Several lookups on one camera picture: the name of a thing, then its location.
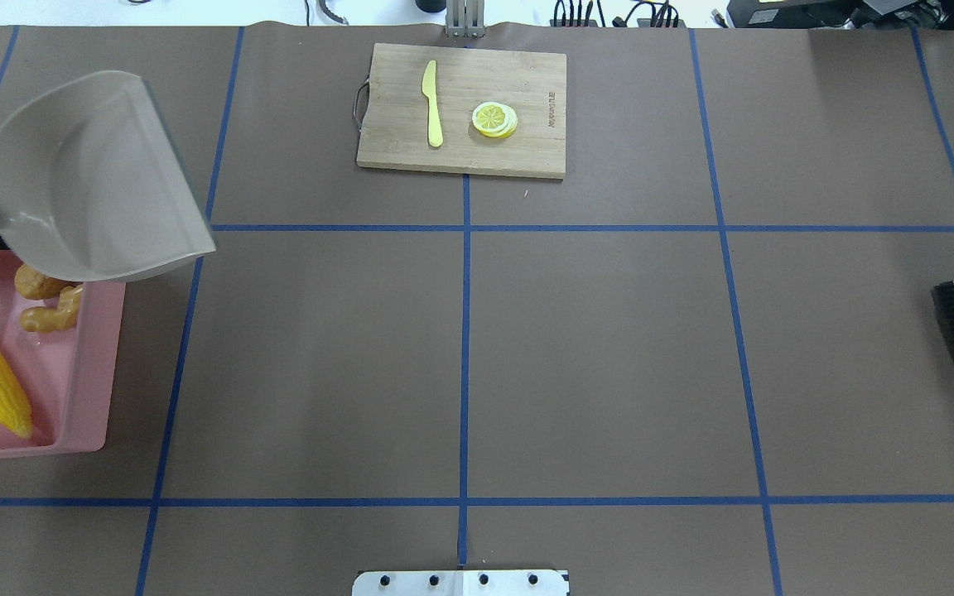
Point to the tan toy ginger root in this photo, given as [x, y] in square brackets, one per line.
[44, 319]

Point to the beige plastic dustpan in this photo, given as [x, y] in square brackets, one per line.
[91, 186]

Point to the brown toy potato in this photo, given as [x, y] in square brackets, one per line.
[33, 285]

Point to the pink plastic bin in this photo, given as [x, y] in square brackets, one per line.
[67, 375]

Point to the bamboo cutting board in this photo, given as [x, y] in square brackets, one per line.
[393, 128]

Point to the yellow plastic knife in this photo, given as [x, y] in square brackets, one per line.
[429, 88]

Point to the yellow lemon slices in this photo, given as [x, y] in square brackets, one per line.
[494, 120]

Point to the black power strip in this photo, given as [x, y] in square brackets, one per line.
[641, 15]

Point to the black monitor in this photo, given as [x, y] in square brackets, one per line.
[873, 15]

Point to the aluminium frame post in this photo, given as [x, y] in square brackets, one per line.
[465, 19]

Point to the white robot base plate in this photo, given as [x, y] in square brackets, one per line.
[463, 582]

